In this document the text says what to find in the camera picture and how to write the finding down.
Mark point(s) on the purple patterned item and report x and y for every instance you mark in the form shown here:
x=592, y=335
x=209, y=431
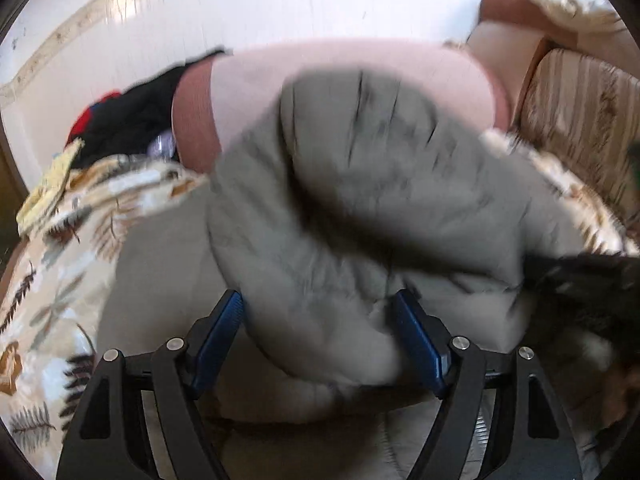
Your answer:
x=164, y=147

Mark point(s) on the striped floral quilted bedding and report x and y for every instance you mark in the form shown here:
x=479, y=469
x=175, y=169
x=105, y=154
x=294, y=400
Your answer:
x=585, y=112

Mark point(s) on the black garment pile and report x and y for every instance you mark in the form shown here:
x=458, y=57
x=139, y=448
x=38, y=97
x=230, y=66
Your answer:
x=128, y=124

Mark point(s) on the cream leaf-pattern fleece blanket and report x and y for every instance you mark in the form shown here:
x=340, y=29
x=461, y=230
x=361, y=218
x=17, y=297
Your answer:
x=55, y=291

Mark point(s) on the yellow patterned cloth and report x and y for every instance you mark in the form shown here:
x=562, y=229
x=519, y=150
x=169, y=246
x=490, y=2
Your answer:
x=42, y=200

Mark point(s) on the olive quilted hooded jacket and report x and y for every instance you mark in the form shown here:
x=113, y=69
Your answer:
x=317, y=223

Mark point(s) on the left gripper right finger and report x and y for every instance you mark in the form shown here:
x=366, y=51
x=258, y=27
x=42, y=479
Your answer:
x=503, y=401

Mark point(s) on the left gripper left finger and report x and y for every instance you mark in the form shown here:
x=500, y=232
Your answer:
x=108, y=437

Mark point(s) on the pink quilted bolster pillow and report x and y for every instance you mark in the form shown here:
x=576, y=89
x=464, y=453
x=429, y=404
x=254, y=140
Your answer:
x=220, y=99

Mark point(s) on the red garment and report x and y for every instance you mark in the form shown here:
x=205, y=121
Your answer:
x=85, y=117

